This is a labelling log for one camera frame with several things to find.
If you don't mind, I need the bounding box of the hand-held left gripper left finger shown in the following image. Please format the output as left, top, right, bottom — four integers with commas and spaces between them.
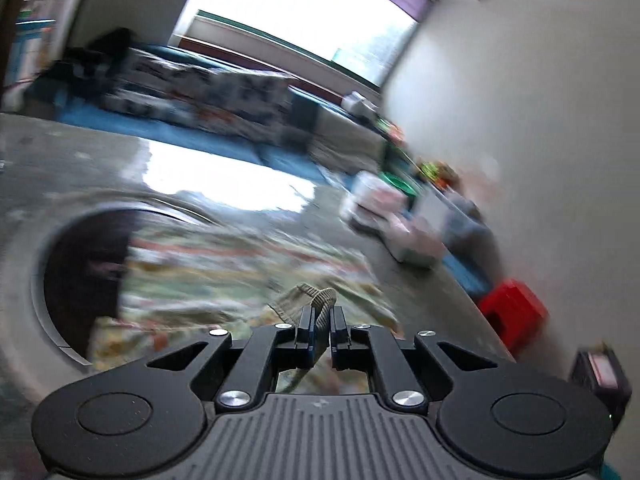
146, 307, 316, 408

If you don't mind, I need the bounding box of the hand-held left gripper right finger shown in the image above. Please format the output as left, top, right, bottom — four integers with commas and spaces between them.
331, 307, 493, 411

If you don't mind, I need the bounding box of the floral patterned garment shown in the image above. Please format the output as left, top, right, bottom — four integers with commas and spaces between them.
89, 222, 403, 396

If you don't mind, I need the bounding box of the dark clothes pile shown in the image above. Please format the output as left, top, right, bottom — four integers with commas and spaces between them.
50, 27, 138, 86

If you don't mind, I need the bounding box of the red plastic stool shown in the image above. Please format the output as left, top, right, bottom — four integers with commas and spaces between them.
477, 279, 548, 353

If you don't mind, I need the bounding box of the white pink storage box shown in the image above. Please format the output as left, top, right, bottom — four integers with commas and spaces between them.
384, 214, 447, 267

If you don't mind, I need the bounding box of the green plastic basin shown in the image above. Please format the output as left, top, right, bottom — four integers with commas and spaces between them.
379, 172, 422, 197

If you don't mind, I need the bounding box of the grey blue cloth bag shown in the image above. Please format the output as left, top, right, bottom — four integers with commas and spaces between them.
447, 194, 503, 266

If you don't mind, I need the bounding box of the colourful toy pile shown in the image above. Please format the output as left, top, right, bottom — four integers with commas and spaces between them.
417, 159, 458, 188

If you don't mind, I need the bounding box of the blue bed mattress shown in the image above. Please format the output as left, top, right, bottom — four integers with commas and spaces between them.
55, 45, 351, 186

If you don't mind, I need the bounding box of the patterned folded blanket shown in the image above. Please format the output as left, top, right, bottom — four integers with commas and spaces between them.
102, 47, 296, 136

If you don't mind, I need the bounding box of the bright window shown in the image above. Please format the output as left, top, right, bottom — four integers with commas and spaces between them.
172, 0, 431, 88

